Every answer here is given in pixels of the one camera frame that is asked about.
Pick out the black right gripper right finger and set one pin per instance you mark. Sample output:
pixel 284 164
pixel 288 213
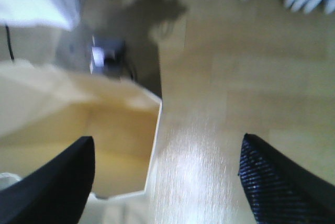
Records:
pixel 279 190

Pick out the white plastic trash bin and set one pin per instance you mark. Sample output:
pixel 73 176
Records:
pixel 44 109

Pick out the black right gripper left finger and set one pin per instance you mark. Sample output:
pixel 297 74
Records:
pixel 57 192

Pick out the white floor power socket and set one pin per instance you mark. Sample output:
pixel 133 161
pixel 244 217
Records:
pixel 107 56

